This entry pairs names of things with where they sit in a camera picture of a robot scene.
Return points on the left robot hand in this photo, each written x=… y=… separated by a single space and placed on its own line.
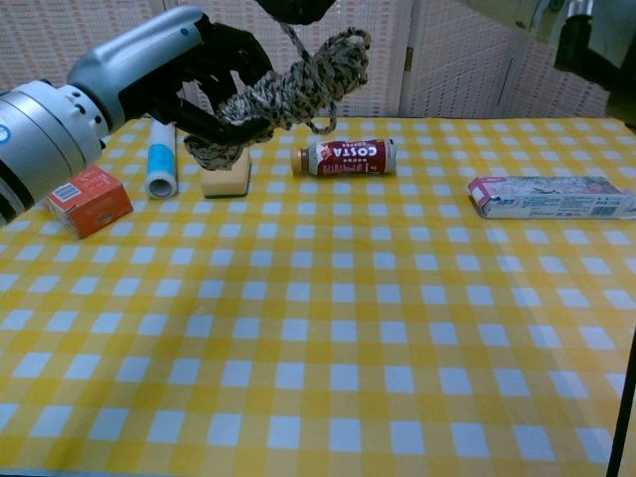
x=129 y=54

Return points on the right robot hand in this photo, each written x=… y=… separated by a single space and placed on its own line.
x=298 y=10

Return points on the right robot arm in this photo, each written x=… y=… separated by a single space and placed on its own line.
x=576 y=45

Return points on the yellow white checkered tablecloth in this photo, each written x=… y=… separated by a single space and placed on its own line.
x=348 y=372

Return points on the blue and white roll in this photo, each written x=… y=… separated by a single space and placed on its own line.
x=161 y=159

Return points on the brass screen hinge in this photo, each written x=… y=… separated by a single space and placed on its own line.
x=410 y=57

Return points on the orange cardboard box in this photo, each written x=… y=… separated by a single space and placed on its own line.
x=89 y=199

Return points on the red Costa coffee bottle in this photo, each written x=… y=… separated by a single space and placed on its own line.
x=348 y=156

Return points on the woven folding screen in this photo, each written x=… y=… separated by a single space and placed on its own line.
x=447 y=59

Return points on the yellow sponge block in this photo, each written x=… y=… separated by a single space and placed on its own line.
x=223 y=184

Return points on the long pink white box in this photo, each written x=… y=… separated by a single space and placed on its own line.
x=546 y=199

